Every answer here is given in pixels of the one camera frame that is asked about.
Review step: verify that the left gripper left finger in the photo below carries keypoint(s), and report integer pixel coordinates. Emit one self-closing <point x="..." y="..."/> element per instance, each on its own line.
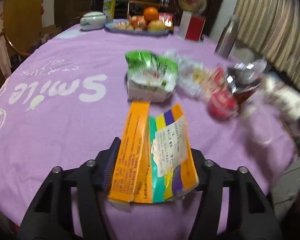
<point x="49" y="216"/>

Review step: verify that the orange medicine box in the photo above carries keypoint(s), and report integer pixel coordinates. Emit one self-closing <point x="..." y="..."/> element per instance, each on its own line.
<point x="154" y="163"/>

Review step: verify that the silver red snack wrapper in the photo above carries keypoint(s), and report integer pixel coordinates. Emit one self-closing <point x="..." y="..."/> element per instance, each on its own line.
<point x="243" y="79"/>

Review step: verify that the clear plastic bag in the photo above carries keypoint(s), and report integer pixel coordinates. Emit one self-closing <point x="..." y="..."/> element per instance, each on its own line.
<point x="191" y="74"/>

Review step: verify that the clear bowl red scraps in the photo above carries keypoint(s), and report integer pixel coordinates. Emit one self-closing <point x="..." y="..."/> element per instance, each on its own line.
<point x="221" y="104"/>

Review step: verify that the purple printed tablecloth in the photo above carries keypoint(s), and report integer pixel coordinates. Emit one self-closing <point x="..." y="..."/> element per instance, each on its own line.
<point x="68" y="101"/>

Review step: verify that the white printed paper cup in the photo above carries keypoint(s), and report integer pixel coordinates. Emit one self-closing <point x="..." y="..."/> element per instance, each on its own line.
<point x="285" y="98"/>

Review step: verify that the white small carton box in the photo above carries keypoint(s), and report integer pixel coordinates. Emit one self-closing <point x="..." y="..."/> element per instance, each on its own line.
<point x="138" y="92"/>

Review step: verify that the green white snack bag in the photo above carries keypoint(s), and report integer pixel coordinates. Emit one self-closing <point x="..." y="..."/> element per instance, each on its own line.
<point x="150" y="70"/>

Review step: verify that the steel water bottle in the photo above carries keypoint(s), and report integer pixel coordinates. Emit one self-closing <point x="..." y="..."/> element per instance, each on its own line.
<point x="228" y="37"/>

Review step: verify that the wooden armchair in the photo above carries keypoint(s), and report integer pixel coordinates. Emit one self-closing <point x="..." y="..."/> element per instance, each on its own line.
<point x="9" y="43"/>

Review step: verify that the white ceramic lidded jar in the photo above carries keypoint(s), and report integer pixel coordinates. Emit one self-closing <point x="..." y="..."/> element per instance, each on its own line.
<point x="93" y="20"/>

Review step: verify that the beige checked curtain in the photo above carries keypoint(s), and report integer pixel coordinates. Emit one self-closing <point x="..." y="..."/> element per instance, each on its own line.
<point x="271" y="28"/>

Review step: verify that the red white tissue box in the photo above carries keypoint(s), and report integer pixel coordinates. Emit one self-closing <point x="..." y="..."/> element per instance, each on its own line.
<point x="191" y="26"/>

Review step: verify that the blue fruit plate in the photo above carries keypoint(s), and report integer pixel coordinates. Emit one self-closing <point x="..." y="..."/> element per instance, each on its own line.
<point x="120" y="27"/>

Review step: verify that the pomegranate fruit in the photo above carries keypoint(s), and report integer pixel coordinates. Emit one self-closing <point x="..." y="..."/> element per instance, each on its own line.
<point x="138" y="22"/>

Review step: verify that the yellow red apple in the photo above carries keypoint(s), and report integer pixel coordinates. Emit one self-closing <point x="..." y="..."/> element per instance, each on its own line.
<point x="156" y="25"/>

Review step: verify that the red snack packet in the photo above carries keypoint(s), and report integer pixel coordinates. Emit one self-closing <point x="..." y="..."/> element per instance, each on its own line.
<point x="166" y="18"/>

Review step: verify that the orange fruit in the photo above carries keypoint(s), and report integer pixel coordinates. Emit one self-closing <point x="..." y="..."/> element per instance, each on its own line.
<point x="151" y="14"/>

